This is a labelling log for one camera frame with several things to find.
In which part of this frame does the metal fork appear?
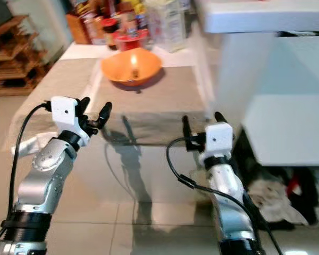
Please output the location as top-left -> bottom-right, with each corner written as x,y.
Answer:
130,56 -> 139,84

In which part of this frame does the orange plastic bowl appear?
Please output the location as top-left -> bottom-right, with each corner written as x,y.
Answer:
101,49 -> 163,87

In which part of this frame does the beige woven table mat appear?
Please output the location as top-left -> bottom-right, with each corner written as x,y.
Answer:
8,57 -> 213,152

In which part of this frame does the black and red garment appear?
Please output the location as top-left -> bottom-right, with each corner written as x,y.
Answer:
234,133 -> 319,232

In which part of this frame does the white table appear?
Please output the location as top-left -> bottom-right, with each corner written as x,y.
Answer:
242,36 -> 319,166

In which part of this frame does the brown bread loaf bag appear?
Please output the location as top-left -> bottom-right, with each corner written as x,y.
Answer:
65,12 -> 102,46

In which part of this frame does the red instant noodle cup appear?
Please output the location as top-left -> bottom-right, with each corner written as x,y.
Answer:
112,29 -> 150,52

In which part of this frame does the dark jar with red lid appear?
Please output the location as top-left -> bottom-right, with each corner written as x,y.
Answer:
101,19 -> 120,51

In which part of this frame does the wooden slatted shelf rack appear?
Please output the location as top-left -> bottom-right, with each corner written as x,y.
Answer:
0,15 -> 46,97

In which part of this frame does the white crumpled cloth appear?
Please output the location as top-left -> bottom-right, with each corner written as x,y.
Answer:
247,178 -> 309,226

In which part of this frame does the brown-lidded drink powder bottle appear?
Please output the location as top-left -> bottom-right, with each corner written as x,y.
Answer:
117,3 -> 136,35

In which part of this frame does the red printed cereal bag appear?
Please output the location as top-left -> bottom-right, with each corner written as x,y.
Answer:
72,0 -> 102,16

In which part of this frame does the white cracker package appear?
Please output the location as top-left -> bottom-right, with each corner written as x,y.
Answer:
144,0 -> 187,54

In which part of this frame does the black television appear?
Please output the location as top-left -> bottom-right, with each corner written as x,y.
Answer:
0,0 -> 16,32

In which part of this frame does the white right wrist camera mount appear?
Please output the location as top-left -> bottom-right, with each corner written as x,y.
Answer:
199,121 -> 233,163

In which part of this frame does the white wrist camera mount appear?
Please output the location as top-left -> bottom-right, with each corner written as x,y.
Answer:
51,97 -> 87,141
199,121 -> 233,163

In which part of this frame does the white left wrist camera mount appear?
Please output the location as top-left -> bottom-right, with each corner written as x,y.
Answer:
51,97 -> 87,141

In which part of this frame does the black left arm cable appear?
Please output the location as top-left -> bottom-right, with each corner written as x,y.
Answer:
0,102 -> 54,253

